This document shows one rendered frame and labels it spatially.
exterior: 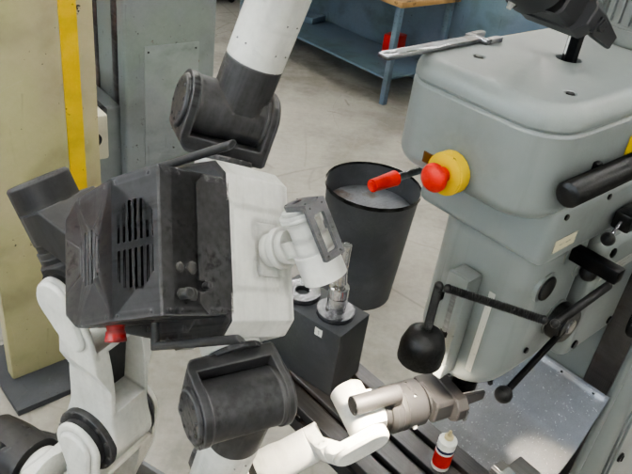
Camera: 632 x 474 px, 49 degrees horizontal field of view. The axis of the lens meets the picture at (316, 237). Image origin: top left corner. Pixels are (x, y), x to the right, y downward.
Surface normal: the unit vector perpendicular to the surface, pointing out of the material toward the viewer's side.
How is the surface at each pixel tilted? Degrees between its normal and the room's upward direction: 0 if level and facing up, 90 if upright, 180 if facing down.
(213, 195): 58
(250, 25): 78
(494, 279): 90
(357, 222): 94
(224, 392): 18
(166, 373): 0
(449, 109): 90
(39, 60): 90
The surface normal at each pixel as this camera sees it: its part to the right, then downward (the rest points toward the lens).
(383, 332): 0.12, -0.84
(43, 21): 0.65, 0.47
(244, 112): 0.29, 0.59
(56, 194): 0.65, -0.05
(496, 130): -0.75, 0.28
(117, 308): -0.61, -0.10
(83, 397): -0.50, 0.41
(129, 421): 0.87, 0.22
